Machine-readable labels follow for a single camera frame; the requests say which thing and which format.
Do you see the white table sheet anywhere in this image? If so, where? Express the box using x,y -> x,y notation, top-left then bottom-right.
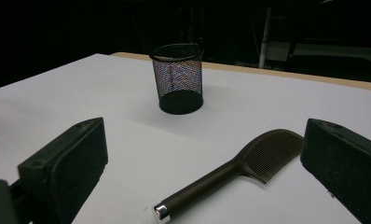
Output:
0,53 -> 371,224

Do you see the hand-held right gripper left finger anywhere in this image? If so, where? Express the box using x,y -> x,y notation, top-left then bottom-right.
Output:
17,117 -> 109,224

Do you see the black folding chair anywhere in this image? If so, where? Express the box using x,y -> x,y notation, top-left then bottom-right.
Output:
284,36 -> 371,86

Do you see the black mesh pen holder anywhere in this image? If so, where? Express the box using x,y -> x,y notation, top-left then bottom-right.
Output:
148,43 -> 205,116

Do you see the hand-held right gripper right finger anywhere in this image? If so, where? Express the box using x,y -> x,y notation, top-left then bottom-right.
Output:
299,118 -> 371,224

